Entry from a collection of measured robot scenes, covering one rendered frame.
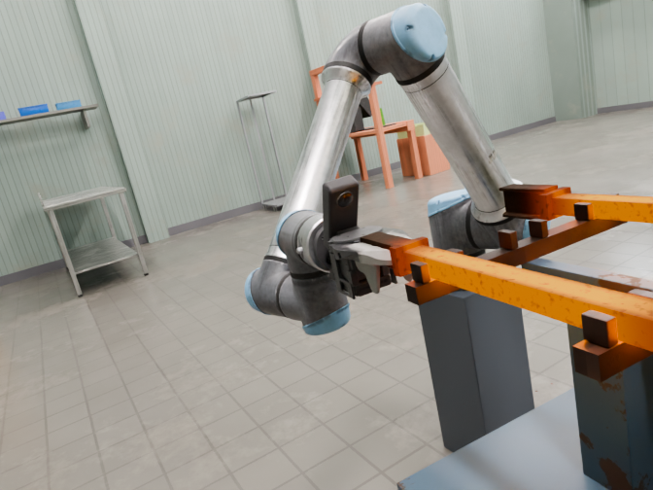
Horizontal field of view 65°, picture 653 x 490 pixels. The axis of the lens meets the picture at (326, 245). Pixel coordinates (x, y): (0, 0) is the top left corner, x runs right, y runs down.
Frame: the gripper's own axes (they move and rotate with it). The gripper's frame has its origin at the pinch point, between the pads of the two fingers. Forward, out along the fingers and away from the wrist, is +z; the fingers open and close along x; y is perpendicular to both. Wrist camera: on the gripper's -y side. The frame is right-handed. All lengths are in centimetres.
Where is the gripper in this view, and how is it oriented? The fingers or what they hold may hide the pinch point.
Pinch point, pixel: (399, 251)
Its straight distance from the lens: 61.4
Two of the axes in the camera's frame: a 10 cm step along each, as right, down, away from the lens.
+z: 4.0, 1.4, -9.1
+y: 2.1, 9.5, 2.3
